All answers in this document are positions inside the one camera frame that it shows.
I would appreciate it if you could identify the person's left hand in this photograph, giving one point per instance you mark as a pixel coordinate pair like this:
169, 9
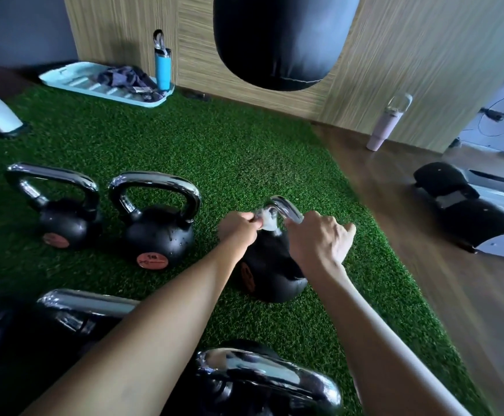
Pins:
234, 229

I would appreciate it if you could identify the person's right hand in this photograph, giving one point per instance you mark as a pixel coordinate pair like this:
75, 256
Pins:
317, 244

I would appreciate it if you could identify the person's left fingers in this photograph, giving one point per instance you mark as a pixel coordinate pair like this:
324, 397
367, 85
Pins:
252, 223

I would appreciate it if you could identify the person's right little finger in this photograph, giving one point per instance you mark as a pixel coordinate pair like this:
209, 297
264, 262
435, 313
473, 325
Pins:
349, 233

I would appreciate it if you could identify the white cleaning wipe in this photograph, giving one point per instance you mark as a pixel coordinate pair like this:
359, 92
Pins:
267, 221

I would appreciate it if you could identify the person's left forearm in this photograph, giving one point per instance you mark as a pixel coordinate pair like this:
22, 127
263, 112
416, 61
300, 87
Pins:
148, 333

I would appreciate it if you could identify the person's right forearm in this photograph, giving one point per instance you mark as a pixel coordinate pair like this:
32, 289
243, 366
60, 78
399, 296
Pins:
373, 342

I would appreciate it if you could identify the green artificial turf mat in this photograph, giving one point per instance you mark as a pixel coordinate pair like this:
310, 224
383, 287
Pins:
243, 151

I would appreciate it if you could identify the black kettlebell with orange label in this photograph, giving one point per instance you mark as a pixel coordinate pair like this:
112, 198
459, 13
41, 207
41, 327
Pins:
67, 225
158, 238

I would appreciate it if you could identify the grey exercise machine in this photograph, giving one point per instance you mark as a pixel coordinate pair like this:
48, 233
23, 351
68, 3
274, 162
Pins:
490, 181

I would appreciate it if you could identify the blue water bottle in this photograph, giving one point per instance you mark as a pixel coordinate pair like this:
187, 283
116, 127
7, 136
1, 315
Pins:
162, 71

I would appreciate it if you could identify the black hanging punching bag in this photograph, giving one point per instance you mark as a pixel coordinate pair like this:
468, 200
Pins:
278, 38

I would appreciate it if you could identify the dark crumpled cloth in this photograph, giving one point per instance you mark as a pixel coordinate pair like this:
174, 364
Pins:
124, 77

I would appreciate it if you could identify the light blue plastic tray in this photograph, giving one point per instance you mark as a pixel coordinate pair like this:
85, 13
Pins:
78, 84

